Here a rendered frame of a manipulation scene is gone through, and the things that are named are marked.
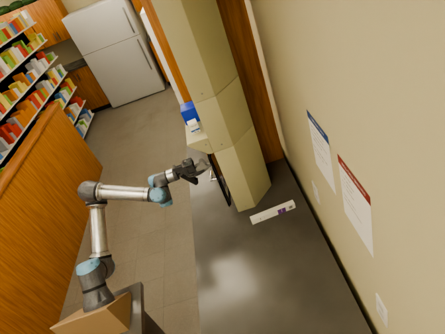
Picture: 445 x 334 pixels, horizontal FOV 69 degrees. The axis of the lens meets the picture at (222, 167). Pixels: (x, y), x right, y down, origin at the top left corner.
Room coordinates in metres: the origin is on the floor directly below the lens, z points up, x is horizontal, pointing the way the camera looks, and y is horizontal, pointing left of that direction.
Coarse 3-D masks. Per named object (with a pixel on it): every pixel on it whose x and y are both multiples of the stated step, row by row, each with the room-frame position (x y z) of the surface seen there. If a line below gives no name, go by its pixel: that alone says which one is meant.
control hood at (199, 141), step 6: (186, 126) 1.65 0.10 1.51; (186, 132) 1.59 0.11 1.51; (204, 132) 1.51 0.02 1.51; (186, 138) 1.53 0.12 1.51; (192, 138) 1.50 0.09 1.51; (198, 138) 1.48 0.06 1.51; (204, 138) 1.45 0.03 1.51; (192, 144) 1.45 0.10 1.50; (198, 144) 1.45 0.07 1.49; (204, 144) 1.45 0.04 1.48; (210, 144) 1.45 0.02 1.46; (204, 150) 1.45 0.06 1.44; (210, 150) 1.44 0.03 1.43
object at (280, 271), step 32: (192, 192) 1.80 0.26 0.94; (288, 192) 1.44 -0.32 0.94; (224, 224) 1.39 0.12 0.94; (256, 224) 1.30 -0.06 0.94; (288, 224) 1.21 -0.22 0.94; (224, 256) 1.17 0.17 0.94; (256, 256) 1.09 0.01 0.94; (288, 256) 1.01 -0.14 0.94; (320, 256) 0.95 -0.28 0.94; (224, 288) 0.98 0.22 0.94; (256, 288) 0.92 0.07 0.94; (288, 288) 0.85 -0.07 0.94; (320, 288) 0.80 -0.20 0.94; (224, 320) 0.83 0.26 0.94; (256, 320) 0.77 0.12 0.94; (288, 320) 0.72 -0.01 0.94; (320, 320) 0.67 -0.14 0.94; (352, 320) 0.62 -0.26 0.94
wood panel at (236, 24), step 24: (144, 0) 1.82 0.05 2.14; (216, 0) 1.79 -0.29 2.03; (240, 0) 1.77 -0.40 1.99; (240, 24) 1.78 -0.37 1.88; (168, 48) 1.82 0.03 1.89; (240, 48) 1.78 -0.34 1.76; (240, 72) 1.78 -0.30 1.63; (264, 96) 1.77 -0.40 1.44; (264, 120) 1.78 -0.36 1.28; (264, 144) 1.78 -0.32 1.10
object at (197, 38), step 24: (168, 0) 1.44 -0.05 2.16; (192, 0) 1.47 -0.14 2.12; (168, 24) 1.44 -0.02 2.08; (192, 24) 1.44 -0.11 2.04; (216, 24) 1.53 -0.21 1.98; (192, 48) 1.44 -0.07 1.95; (216, 48) 1.50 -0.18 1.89; (192, 72) 1.44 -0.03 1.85; (216, 72) 1.47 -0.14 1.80; (192, 96) 1.44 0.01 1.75
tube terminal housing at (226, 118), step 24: (216, 96) 1.44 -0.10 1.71; (240, 96) 1.54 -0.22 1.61; (216, 120) 1.44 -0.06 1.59; (240, 120) 1.50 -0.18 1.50; (216, 144) 1.44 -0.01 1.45; (240, 144) 1.47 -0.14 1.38; (240, 168) 1.43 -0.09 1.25; (264, 168) 1.55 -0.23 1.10; (240, 192) 1.44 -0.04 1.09; (264, 192) 1.50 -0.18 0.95
